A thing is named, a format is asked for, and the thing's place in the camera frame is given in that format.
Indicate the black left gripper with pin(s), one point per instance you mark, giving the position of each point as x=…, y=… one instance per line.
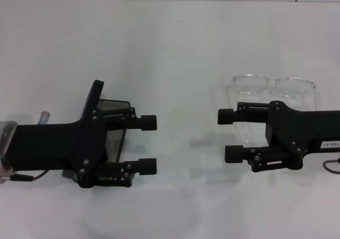
x=53, y=143

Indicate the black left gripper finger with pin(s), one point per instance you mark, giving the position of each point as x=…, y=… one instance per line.
x=147, y=167

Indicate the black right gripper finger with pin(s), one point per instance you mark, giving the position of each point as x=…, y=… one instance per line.
x=148, y=122

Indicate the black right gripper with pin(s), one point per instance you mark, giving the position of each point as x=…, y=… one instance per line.
x=297, y=130

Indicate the black glasses case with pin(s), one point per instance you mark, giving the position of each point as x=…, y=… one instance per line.
x=93, y=95

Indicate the clear transparent glasses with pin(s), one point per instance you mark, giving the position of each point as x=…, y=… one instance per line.
x=273, y=83

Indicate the left silver connector plug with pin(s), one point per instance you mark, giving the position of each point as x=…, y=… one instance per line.
x=44, y=117

